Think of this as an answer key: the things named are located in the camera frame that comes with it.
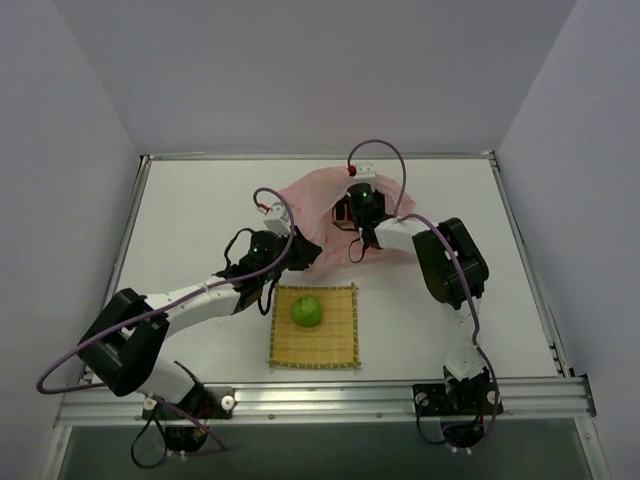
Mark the green fake guava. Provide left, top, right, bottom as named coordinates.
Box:
left=290, top=295, right=322, bottom=328

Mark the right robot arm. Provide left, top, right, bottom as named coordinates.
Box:
left=345, top=183, right=494, bottom=413

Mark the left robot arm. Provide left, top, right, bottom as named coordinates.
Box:
left=78, top=229, right=322, bottom=419

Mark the woven bamboo mat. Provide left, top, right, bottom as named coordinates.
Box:
left=267, top=283, right=361, bottom=370

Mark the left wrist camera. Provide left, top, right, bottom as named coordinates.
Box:
left=262, top=202, right=291, bottom=236

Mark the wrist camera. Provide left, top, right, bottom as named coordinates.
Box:
left=347, top=162, right=377, bottom=191
left=262, top=202, right=291, bottom=236

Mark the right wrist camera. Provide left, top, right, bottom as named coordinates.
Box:
left=347, top=162, right=377, bottom=191

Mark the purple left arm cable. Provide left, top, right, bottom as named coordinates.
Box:
left=37, top=187, right=294, bottom=456

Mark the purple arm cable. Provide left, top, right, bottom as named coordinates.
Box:
left=347, top=138, right=501, bottom=446
left=37, top=187, right=294, bottom=456

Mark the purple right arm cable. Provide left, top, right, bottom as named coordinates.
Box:
left=347, top=138, right=501, bottom=446

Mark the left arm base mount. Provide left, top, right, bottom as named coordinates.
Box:
left=144, top=383, right=236, bottom=457

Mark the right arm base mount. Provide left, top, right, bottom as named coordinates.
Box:
left=412, top=383, right=504, bottom=455

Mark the aluminium table frame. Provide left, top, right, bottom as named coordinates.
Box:
left=52, top=152, right=599, bottom=480

